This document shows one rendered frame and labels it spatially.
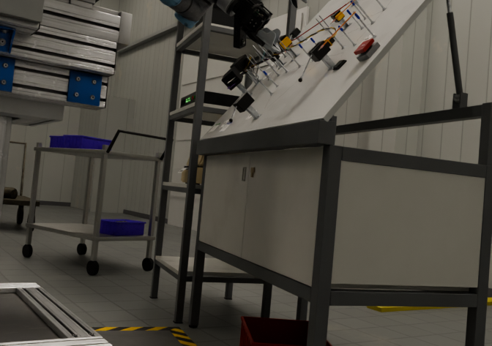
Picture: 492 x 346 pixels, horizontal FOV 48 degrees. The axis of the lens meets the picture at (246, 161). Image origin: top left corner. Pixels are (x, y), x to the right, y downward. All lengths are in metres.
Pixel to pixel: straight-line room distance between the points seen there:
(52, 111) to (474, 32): 4.00
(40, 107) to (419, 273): 1.19
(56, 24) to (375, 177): 0.96
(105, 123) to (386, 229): 9.37
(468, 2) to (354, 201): 3.78
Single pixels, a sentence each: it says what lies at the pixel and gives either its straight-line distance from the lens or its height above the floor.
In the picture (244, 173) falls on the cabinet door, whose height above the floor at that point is 0.72.
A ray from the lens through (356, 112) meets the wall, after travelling 5.77.
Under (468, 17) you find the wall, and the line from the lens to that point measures 5.16.
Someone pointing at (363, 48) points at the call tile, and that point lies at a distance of 1.68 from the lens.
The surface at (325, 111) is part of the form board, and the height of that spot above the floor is 0.89.
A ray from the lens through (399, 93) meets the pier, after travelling 5.05.
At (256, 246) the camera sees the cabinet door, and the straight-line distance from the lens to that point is 1.95.
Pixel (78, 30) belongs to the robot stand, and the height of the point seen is 1.04.
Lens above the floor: 0.65
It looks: 3 degrees up
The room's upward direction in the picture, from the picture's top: 5 degrees clockwise
